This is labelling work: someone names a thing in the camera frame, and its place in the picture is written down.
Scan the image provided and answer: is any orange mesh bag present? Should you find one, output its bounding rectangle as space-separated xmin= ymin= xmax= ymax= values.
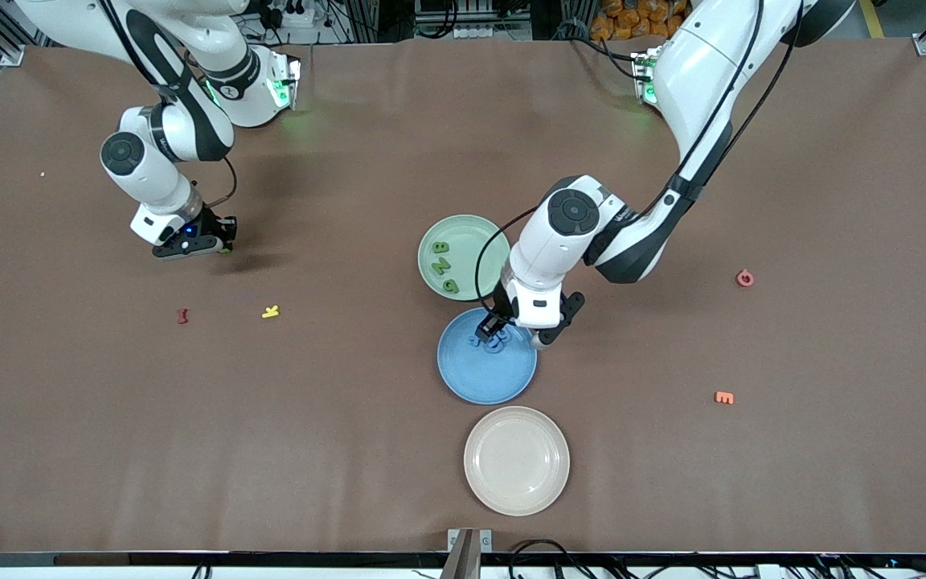
xmin=590 ymin=0 xmax=690 ymax=41

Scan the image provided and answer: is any brown vertical post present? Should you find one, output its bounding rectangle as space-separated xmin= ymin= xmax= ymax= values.
xmin=440 ymin=528 xmax=481 ymax=579

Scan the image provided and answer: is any grey metal bracket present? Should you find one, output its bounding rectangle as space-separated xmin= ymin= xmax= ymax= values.
xmin=447 ymin=527 xmax=494 ymax=556

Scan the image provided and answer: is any long white power strip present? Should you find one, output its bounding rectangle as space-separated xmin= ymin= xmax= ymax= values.
xmin=453 ymin=23 xmax=532 ymax=41

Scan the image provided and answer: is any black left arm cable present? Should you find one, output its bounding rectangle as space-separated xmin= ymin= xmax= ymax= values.
xmin=475 ymin=0 xmax=803 ymax=318

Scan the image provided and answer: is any beige plate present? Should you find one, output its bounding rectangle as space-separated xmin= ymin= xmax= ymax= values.
xmin=464 ymin=405 xmax=572 ymax=517

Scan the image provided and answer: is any green plate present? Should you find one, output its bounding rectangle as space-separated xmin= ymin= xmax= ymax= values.
xmin=418 ymin=214 xmax=512 ymax=302

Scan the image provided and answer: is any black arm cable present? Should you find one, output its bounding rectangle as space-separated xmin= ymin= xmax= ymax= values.
xmin=97 ymin=0 xmax=237 ymax=211
xmin=475 ymin=0 xmax=803 ymax=318

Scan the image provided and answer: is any blue plate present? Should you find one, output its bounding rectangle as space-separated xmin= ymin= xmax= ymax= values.
xmin=437 ymin=306 xmax=539 ymax=405

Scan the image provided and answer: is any brown table cover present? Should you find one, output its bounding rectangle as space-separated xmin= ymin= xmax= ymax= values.
xmin=0 ymin=36 xmax=926 ymax=556

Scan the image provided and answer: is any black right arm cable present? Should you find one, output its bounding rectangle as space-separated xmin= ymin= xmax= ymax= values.
xmin=97 ymin=0 xmax=237 ymax=211

